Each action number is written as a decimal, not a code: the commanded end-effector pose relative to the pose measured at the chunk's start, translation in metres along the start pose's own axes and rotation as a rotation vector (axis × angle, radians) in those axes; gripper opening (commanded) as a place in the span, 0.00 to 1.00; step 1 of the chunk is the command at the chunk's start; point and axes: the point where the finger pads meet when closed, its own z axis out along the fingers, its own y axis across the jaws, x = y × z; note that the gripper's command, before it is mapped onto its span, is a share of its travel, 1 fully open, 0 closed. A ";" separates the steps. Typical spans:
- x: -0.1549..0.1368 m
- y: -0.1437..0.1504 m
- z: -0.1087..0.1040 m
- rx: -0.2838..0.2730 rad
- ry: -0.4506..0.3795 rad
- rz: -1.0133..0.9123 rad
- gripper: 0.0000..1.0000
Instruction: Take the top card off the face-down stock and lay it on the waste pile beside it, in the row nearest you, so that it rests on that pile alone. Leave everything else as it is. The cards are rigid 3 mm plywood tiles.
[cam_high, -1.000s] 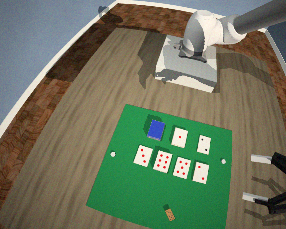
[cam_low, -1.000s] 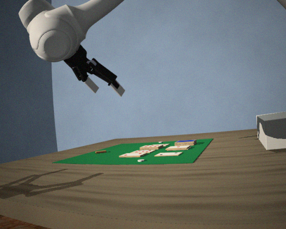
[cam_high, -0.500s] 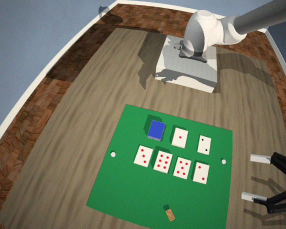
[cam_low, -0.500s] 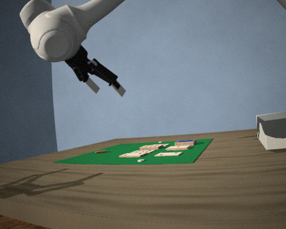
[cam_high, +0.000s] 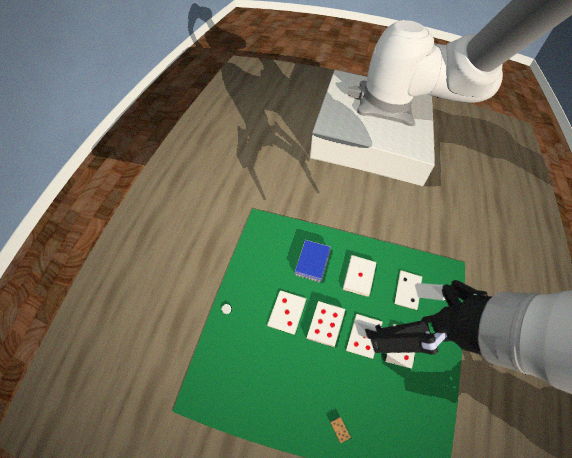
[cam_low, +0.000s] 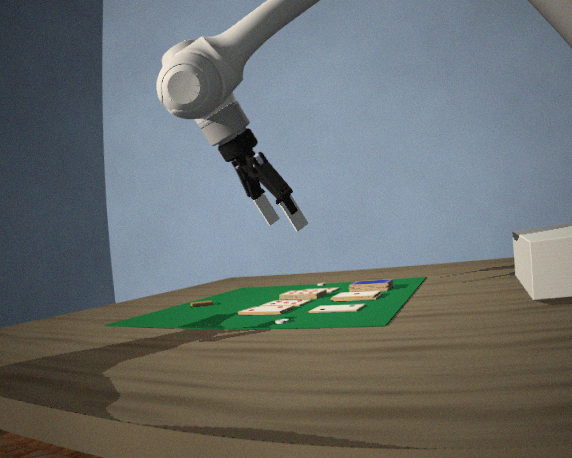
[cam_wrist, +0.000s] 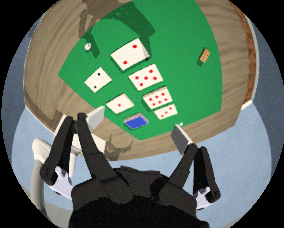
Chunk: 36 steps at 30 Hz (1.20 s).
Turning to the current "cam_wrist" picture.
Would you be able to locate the green felt mat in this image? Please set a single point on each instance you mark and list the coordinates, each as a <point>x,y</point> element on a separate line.
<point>174,33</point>

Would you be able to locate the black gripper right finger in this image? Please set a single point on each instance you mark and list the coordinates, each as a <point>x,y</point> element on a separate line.
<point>205,189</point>

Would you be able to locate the white playing card with red pips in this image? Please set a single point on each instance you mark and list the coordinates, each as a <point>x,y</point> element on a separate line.
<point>166,111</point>
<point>130,54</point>
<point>158,98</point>
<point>146,77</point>

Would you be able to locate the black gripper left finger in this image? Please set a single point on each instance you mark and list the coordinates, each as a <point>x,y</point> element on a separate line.
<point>55,170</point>

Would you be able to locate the grey card with black dots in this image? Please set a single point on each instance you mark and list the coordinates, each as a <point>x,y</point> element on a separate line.
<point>97,80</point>

